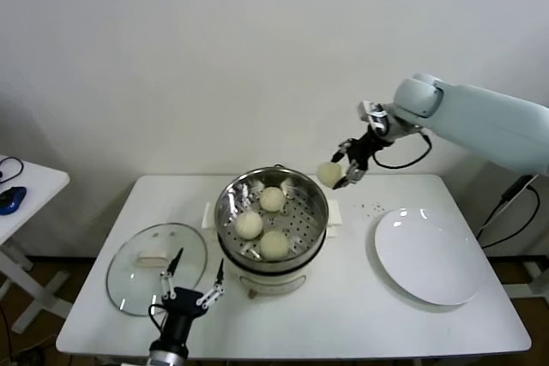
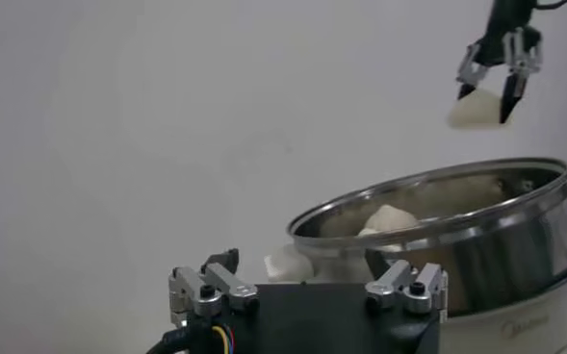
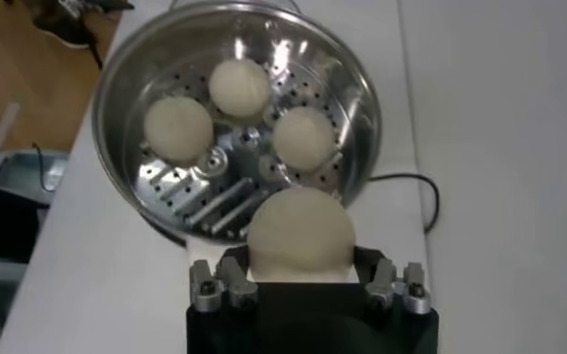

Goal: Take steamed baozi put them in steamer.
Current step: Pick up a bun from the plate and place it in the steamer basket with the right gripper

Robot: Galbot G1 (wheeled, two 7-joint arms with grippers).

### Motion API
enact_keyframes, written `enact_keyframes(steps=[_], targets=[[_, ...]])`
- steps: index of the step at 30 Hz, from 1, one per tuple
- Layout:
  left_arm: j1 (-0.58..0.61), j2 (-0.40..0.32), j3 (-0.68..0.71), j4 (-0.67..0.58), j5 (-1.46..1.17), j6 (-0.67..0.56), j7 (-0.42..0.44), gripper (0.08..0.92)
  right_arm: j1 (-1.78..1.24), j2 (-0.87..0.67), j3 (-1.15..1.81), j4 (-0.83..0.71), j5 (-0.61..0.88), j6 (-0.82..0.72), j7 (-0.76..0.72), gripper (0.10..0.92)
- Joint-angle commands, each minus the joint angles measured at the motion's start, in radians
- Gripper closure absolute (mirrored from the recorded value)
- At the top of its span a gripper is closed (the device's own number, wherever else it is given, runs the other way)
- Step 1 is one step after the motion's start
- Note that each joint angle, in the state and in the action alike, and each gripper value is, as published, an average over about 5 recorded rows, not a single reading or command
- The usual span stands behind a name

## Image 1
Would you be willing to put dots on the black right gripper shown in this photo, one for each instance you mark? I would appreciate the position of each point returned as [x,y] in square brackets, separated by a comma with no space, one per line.
[364,149]

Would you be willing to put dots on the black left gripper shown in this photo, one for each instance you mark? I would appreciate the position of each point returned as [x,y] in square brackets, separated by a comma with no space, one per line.
[184,297]

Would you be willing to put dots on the white steamed baozi bun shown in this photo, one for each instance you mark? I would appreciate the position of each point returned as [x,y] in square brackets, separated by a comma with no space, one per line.
[274,245]
[328,174]
[249,225]
[272,199]

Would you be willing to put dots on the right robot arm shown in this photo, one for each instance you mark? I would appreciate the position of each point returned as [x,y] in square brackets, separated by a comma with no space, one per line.
[480,117]

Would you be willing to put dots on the perforated steel steamer basket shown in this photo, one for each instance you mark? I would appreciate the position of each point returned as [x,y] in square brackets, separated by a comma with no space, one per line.
[227,211]

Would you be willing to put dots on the glass pot lid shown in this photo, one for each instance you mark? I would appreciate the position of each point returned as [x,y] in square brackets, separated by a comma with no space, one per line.
[122,256]

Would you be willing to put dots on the white oval plate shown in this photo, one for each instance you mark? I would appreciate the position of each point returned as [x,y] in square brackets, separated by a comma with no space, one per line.
[424,254]

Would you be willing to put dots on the white side table with mouse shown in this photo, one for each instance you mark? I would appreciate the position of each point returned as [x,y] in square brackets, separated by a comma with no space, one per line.
[38,181]

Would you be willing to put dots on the blue computer mouse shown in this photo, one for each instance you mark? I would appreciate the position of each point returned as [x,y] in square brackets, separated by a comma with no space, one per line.
[10,201]

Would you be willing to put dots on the white side table with label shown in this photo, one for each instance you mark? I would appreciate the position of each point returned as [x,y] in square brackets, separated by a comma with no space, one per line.
[538,267]

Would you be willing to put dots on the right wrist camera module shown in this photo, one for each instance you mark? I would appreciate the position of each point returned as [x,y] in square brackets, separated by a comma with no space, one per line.
[374,115]

